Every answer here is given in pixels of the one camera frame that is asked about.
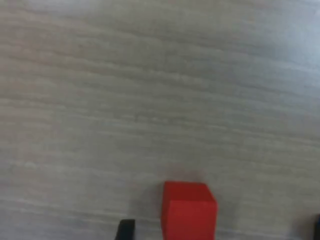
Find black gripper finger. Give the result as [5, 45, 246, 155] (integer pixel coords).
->
[114, 218, 136, 240]
[313, 213, 320, 240]

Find red cube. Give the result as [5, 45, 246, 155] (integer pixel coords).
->
[159, 181, 219, 240]

